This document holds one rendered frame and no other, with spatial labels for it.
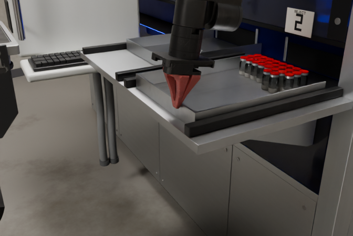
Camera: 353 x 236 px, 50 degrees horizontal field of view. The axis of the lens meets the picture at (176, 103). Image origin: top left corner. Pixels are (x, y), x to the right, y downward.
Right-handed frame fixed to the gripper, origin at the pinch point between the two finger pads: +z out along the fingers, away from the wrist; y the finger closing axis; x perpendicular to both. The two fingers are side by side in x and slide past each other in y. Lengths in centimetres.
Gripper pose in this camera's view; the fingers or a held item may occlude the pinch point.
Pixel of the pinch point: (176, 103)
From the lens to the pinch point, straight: 71.3
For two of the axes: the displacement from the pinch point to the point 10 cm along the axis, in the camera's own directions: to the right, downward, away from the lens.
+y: 8.6, -0.3, 5.2
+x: -5.0, -3.3, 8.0
